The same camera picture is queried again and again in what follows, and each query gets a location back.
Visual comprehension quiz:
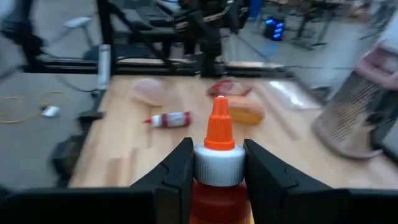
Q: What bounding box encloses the red food colouring bottle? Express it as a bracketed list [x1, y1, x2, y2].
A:
[143, 111, 192, 129]

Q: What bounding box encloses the thin yellow floor cable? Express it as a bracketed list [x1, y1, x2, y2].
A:
[0, 90, 65, 124]

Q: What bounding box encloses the red snack packet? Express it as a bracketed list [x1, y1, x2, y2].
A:
[206, 79, 253, 98]

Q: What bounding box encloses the orange food colouring bottle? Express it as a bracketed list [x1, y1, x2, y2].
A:
[188, 95, 255, 224]

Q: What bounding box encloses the pink sugared bun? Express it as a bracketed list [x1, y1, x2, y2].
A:
[130, 78, 169, 107]

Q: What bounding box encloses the silver aluminium profile post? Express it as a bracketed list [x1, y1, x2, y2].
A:
[98, 44, 112, 91]

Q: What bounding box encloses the golden bread loaf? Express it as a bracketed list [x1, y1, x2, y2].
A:
[228, 96, 266, 126]

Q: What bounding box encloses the steel box grater pink trim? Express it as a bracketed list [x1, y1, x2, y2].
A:
[312, 42, 398, 160]

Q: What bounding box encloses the small white object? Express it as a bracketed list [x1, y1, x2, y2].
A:
[41, 105, 60, 118]

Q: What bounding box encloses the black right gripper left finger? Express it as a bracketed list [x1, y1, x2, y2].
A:
[129, 137, 195, 224]

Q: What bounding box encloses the blue bin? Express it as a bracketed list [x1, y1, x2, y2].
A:
[248, 0, 264, 19]

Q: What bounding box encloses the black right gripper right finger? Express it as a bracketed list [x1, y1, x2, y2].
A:
[243, 138, 349, 224]

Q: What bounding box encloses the clear plastic container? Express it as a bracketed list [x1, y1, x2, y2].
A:
[264, 78, 322, 110]

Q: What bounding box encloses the black computer with blue lights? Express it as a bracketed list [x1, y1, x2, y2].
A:
[263, 17, 286, 42]

